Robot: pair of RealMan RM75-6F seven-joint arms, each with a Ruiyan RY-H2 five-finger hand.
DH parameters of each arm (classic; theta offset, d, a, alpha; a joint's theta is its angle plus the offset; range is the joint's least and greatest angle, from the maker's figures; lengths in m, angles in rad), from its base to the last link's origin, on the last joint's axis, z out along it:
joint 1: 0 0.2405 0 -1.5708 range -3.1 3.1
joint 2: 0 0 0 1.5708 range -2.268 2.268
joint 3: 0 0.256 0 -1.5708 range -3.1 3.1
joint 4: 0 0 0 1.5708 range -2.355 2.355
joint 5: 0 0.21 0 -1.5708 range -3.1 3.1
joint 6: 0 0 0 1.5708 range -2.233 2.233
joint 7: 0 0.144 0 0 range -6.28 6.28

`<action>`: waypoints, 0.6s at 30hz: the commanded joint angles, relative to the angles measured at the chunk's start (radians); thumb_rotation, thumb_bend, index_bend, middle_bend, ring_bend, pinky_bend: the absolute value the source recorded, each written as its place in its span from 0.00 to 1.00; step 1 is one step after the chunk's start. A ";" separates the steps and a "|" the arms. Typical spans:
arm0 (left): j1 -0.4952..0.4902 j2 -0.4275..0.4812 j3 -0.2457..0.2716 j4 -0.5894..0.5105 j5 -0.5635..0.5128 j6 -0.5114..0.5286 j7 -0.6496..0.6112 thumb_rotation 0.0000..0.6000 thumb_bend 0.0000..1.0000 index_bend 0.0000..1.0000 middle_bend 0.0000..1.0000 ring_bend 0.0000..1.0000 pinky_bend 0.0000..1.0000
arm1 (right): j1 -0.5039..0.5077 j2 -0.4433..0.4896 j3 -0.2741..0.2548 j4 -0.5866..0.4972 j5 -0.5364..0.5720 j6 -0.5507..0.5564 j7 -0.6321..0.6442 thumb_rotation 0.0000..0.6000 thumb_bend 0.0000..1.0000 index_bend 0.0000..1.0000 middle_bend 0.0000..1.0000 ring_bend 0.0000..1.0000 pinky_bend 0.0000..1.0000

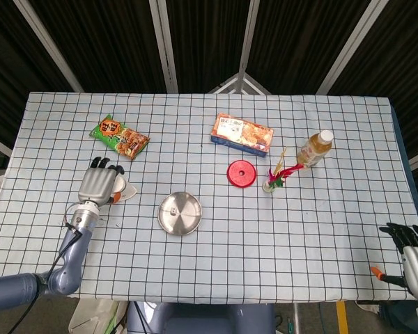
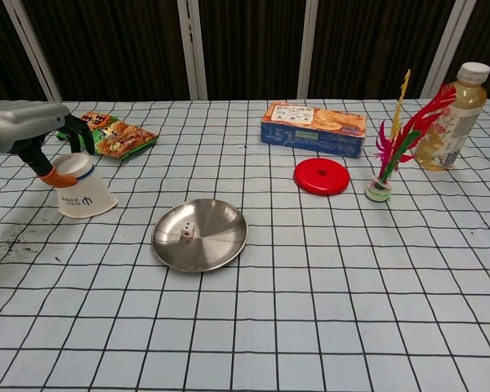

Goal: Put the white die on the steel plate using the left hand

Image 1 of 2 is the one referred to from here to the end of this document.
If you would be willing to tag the silver metal plate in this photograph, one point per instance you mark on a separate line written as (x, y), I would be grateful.
(188, 222)

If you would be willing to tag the white paper cup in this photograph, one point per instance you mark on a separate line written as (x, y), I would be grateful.
(127, 189)

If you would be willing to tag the white triangular frame brace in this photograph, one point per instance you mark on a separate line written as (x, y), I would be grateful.
(230, 83)

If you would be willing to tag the tea drink bottle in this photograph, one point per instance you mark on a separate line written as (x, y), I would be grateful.
(313, 151)

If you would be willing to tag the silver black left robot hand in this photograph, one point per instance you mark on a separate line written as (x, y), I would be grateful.
(95, 184)

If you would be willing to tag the red plastic disc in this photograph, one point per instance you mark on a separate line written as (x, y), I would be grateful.
(235, 177)

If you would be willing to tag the blue grey robot torso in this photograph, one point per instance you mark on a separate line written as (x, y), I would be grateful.
(202, 320)

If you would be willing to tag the green snack bag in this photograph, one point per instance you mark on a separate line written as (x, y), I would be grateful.
(122, 139)

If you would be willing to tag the blue left robot arm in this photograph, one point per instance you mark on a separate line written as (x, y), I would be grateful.
(69, 257)

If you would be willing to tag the colourful feather shuttlecock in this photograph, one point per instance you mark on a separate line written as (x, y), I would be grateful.
(267, 188)

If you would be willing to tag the checkered tablecloth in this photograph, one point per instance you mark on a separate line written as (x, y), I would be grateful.
(264, 243)

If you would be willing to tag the blue orange biscuit box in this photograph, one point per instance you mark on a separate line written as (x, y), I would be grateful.
(240, 134)

